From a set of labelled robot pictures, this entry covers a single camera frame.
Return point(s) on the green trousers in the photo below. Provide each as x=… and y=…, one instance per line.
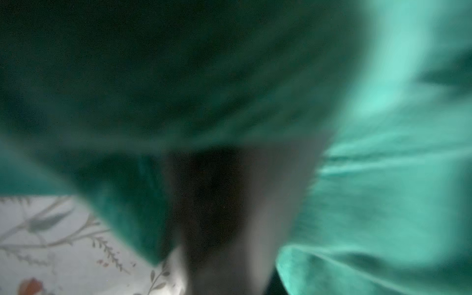
x=94, y=95

